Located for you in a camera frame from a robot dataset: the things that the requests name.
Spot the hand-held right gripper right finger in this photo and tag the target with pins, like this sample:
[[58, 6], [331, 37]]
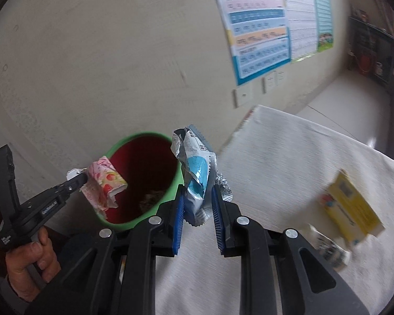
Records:
[[218, 223]]

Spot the green bordered wall poster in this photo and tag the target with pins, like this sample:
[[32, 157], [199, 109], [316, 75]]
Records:
[[323, 13]]

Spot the blue white foil wrapper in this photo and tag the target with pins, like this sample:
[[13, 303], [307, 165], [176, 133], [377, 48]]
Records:
[[197, 170]]

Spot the pink printed wrapper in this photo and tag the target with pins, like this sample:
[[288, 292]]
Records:
[[101, 177]]

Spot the grid chart wall poster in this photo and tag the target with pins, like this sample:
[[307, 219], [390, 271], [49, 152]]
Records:
[[300, 23]]

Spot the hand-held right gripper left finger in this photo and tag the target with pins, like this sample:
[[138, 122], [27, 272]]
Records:
[[179, 226]]

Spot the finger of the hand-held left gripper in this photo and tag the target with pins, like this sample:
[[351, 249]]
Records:
[[62, 192]]

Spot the white wall socket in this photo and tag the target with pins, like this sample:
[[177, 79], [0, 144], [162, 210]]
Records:
[[243, 95], [269, 83], [281, 78]]

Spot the person's left hand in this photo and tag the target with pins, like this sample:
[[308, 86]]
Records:
[[23, 262]]

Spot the green bin with red inside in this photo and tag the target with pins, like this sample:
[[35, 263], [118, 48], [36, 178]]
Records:
[[141, 164]]

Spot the dark shelf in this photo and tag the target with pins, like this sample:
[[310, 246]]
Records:
[[371, 46]]

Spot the yellow cardboard box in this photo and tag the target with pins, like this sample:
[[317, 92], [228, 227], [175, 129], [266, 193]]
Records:
[[354, 206]]

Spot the blue bordered wall poster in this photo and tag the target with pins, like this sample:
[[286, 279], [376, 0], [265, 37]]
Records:
[[256, 23]]

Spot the small white printed packet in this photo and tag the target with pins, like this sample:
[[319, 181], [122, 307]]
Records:
[[328, 247]]

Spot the white cloth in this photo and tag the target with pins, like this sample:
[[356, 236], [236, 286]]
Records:
[[282, 157]]

